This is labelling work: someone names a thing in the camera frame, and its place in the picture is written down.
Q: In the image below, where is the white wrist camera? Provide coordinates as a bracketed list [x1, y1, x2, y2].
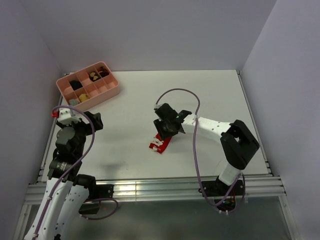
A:
[51, 108, 81, 125]
[153, 103, 163, 111]

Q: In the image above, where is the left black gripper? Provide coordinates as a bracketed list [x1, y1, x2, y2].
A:
[57, 110, 103, 157]

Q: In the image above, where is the brown and cream rolled sock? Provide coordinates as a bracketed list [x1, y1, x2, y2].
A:
[89, 71, 101, 82]

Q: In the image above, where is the yellow rolled sock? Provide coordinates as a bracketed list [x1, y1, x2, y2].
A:
[78, 93, 90, 103]

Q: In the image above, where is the black rolled sock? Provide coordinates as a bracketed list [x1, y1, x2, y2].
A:
[69, 80, 83, 91]

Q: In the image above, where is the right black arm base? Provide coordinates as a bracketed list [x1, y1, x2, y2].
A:
[198, 178, 246, 215]

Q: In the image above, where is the pink plastic divided organizer box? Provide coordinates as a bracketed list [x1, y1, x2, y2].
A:
[56, 61, 121, 112]

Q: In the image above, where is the aluminium front frame rail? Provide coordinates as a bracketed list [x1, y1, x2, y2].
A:
[24, 174, 287, 205]

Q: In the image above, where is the dark red-black rolled sock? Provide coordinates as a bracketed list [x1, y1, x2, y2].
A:
[98, 66, 110, 78]

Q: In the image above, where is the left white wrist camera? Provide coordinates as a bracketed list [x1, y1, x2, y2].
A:
[51, 108, 81, 125]

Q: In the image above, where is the grey rolled sock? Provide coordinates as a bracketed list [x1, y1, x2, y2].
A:
[68, 99, 79, 107]

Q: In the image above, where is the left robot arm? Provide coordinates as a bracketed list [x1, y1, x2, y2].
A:
[24, 108, 104, 240]

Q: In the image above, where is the red Santa sock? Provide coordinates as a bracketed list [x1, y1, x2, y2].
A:
[148, 133, 172, 154]

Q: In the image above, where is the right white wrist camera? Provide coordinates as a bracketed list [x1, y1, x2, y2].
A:
[153, 103, 163, 111]

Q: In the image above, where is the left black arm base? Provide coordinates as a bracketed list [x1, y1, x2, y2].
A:
[78, 184, 119, 221]

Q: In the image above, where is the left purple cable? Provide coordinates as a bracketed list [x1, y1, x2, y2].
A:
[29, 105, 120, 240]

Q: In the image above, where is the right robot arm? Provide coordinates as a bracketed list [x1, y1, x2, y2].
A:
[153, 103, 260, 195]

